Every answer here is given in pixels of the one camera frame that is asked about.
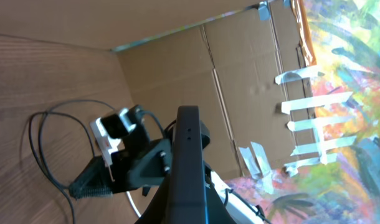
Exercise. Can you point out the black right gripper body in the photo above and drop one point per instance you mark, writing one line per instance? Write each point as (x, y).
(147, 163)

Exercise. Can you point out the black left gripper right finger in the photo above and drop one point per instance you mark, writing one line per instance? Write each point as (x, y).
(216, 199)

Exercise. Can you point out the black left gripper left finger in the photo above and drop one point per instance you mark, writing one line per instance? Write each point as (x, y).
(155, 213)

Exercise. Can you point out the white power strip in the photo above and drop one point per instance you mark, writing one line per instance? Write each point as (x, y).
(105, 143)

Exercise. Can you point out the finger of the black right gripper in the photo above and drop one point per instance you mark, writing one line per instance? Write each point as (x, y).
(93, 181)

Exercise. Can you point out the blue Galaxy smartphone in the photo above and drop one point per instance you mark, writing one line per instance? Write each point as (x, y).
(187, 192)

